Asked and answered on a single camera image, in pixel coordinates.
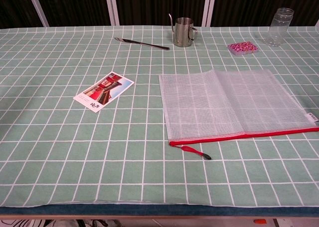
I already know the slim metal knife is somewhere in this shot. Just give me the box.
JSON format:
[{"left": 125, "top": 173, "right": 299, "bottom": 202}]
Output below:
[{"left": 114, "top": 37, "right": 171, "bottom": 51}]

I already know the clear plastic jar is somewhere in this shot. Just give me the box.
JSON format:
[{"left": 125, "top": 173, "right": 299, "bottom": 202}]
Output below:
[{"left": 264, "top": 7, "right": 295, "bottom": 47}]

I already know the white mesh zipper pouch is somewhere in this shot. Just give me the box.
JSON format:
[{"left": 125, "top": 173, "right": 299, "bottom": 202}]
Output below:
[{"left": 158, "top": 69, "right": 319, "bottom": 161}]

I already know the blue cloth under tablecloth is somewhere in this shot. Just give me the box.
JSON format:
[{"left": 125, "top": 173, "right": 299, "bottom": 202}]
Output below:
[{"left": 0, "top": 203, "right": 319, "bottom": 217}]

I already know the double white frame post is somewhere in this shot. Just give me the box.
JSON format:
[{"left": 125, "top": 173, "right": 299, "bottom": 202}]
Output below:
[
  {"left": 104, "top": 0, "right": 120, "bottom": 26},
  {"left": 201, "top": 0, "right": 217, "bottom": 27}
]

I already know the slanted white frame post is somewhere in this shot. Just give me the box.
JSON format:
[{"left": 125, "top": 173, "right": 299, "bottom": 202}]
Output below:
[{"left": 25, "top": 0, "right": 50, "bottom": 27}]

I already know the postcard with red building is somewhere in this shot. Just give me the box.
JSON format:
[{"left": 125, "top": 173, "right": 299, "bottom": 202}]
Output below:
[{"left": 73, "top": 71, "right": 135, "bottom": 114}]

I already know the stainless steel pitcher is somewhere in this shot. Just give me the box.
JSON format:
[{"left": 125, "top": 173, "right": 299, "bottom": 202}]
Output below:
[{"left": 168, "top": 13, "right": 199, "bottom": 47}]

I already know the green checked tablecloth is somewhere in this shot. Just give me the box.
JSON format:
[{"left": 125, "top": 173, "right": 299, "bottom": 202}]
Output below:
[{"left": 0, "top": 25, "right": 319, "bottom": 208}]

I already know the pink patterned small box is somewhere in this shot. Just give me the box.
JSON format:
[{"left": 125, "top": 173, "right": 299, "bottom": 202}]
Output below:
[{"left": 227, "top": 41, "right": 258, "bottom": 57}]

